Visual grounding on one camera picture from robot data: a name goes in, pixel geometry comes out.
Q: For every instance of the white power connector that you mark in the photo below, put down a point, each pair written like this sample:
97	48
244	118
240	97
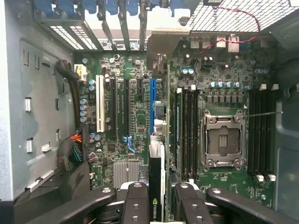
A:
78	72

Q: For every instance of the blue expansion slot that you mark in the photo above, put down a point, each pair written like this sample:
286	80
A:
152	93

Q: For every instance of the metal CPU socket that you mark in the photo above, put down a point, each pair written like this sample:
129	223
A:
222	140

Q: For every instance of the black plastic shroud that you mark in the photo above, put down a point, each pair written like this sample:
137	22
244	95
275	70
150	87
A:
46	193

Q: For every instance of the open black PC case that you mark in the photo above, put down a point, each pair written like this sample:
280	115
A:
287	140

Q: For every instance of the black RAM slot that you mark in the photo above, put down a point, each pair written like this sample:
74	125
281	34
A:
265	130
196	130
185	130
258	130
252	130
190	130
272	130

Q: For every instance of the silver expansion slot cover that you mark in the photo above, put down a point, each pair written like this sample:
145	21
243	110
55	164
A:
142	30
125	30
108	30

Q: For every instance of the silver chipset heatsink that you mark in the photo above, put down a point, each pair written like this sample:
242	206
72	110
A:
126	173

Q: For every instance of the long black expansion slot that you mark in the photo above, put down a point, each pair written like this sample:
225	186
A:
127	107
113	107

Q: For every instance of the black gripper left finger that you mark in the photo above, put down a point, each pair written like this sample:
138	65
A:
136	210

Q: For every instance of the green motherboard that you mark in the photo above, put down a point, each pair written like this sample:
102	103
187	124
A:
140	116

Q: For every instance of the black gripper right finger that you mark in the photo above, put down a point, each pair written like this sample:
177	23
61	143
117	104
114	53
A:
187	210

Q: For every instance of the thin metal locking lever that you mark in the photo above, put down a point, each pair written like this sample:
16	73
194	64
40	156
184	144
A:
264	114

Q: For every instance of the short black expansion slot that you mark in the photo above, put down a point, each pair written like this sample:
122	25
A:
140	87

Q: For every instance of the white expansion slot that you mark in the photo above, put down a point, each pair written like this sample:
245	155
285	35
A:
100	105

